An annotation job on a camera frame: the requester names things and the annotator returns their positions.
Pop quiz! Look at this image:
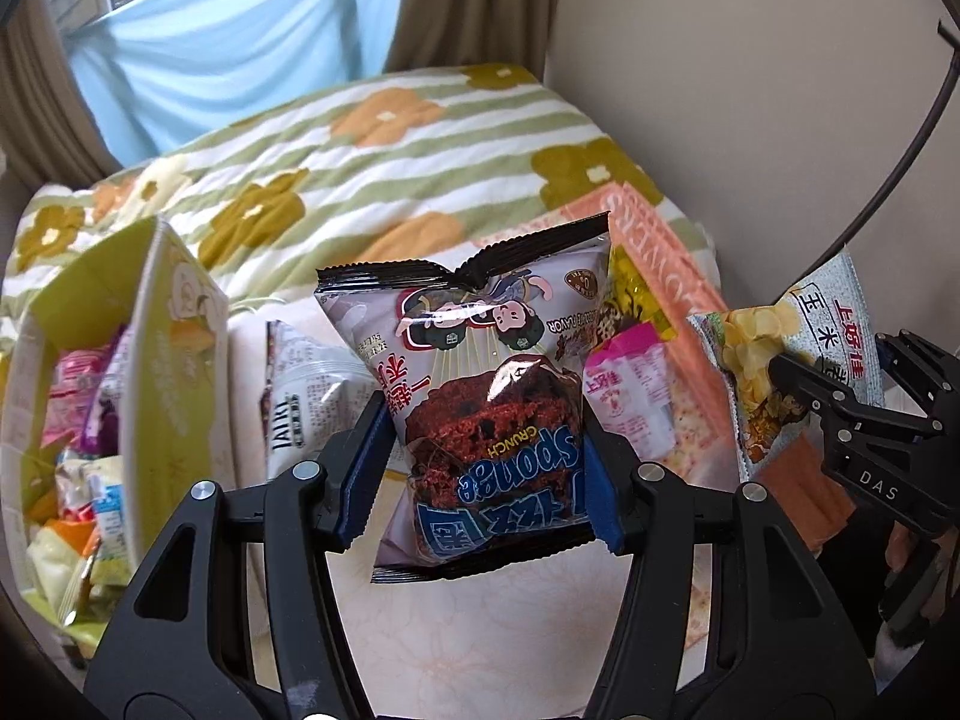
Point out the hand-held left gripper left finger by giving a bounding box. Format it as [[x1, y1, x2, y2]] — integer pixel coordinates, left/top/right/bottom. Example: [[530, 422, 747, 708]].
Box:
[[82, 388, 391, 720]]

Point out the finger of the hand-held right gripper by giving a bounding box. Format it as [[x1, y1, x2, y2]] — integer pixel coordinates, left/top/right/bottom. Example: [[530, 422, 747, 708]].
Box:
[[767, 351, 857, 430], [876, 328, 960, 422]]

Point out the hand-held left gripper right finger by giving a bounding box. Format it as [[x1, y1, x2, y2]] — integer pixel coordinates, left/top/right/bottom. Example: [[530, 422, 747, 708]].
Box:
[[581, 409, 878, 720]]

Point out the white corn snack packet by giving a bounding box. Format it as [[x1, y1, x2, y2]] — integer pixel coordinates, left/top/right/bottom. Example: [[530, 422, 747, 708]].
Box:
[[686, 251, 886, 485]]

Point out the purple chocolate cake packet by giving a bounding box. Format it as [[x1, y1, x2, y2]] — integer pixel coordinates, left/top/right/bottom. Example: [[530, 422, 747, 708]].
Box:
[[315, 211, 612, 587]]

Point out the green cardboard box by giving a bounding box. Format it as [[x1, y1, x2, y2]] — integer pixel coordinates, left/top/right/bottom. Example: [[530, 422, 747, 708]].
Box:
[[0, 214, 232, 653]]

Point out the red pink snack packet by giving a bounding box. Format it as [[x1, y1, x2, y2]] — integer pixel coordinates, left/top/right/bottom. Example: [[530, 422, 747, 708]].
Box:
[[45, 349, 121, 451]]

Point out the pale yellow snack packet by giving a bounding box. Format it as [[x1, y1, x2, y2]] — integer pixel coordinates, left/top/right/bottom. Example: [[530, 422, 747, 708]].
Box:
[[26, 529, 91, 623]]

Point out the person's right hand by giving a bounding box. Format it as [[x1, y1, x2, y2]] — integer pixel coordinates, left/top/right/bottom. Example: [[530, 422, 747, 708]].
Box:
[[885, 525, 953, 620]]

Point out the flat orange box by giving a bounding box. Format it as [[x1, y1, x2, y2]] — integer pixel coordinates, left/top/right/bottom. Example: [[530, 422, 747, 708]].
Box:
[[754, 435, 856, 552]]

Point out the white grey snack packet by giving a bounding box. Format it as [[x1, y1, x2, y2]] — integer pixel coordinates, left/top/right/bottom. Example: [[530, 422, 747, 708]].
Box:
[[259, 319, 383, 485]]

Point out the pink purple snack packet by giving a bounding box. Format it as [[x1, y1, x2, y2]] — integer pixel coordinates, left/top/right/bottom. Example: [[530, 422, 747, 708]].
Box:
[[583, 319, 680, 470]]

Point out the black metal hoop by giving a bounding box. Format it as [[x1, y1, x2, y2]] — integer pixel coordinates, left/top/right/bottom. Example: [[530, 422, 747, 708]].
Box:
[[814, 15, 960, 278]]

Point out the gold yellow snack packet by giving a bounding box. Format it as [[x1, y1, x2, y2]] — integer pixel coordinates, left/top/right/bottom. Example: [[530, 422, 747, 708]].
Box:
[[606, 244, 676, 350]]

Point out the white folding table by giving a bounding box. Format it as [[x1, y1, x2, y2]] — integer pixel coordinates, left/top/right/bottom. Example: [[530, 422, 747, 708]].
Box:
[[225, 307, 721, 720]]

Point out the striped floral blanket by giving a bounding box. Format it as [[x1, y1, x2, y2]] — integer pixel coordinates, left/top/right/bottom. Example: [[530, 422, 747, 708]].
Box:
[[0, 64, 717, 361]]

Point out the light blue cloth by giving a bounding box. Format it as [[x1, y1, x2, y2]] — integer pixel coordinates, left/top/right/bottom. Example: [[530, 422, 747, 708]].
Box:
[[64, 0, 410, 158]]

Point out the brown curtain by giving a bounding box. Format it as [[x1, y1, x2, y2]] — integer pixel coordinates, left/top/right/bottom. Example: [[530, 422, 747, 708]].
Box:
[[386, 0, 560, 80], [0, 0, 113, 188]]

